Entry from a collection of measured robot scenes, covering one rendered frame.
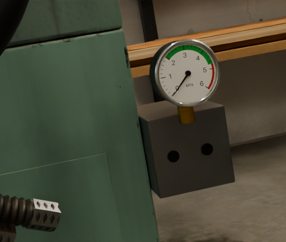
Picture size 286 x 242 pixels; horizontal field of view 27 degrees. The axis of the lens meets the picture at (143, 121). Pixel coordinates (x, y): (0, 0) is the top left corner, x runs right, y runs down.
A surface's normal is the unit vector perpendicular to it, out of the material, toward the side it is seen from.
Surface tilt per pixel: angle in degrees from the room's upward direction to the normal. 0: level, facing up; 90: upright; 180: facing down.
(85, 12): 90
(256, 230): 0
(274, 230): 0
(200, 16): 90
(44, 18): 90
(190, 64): 90
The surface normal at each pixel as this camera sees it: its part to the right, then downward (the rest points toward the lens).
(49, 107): 0.21, 0.12
